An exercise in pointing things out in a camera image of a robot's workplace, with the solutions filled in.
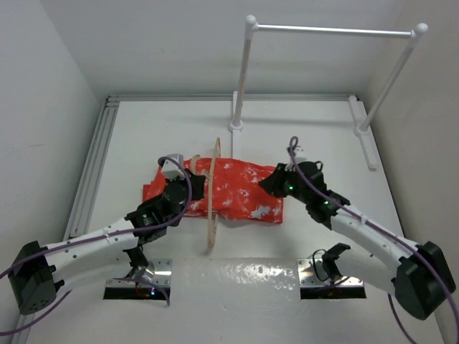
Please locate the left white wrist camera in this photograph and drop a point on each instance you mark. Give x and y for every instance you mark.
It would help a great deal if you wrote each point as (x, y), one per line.
(172, 166)

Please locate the aluminium frame rail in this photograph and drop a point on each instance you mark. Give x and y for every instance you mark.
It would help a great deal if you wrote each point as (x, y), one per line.
(76, 206)

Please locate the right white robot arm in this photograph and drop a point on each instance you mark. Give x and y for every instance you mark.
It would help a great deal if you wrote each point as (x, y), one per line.
(417, 275)

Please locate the white clothes rack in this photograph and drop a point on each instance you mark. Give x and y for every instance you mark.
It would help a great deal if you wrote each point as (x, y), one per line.
(362, 119)

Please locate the red white-splattered trousers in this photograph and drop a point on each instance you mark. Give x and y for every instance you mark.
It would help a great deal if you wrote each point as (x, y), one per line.
(236, 194)

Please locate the beige wooden hanger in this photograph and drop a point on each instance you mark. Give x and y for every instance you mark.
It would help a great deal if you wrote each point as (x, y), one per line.
(212, 215)

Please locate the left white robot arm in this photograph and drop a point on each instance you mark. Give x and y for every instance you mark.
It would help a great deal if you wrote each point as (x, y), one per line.
(41, 273)

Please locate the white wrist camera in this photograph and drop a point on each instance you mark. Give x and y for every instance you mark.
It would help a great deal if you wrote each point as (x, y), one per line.
(172, 166)
(297, 154)

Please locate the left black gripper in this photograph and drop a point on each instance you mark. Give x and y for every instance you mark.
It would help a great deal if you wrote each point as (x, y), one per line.
(196, 180)

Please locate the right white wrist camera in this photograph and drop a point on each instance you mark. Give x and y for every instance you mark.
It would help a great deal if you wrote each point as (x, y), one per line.
(297, 154)

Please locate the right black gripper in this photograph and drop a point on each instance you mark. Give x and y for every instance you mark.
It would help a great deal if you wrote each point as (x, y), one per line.
(272, 182)

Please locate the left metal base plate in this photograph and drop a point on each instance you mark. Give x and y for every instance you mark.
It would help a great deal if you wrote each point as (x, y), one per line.
(158, 272)

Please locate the metal base plate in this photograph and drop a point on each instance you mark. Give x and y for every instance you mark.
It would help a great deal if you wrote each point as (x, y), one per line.
(308, 280)
(158, 272)

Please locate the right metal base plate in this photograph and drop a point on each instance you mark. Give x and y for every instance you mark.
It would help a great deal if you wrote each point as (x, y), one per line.
(308, 280)

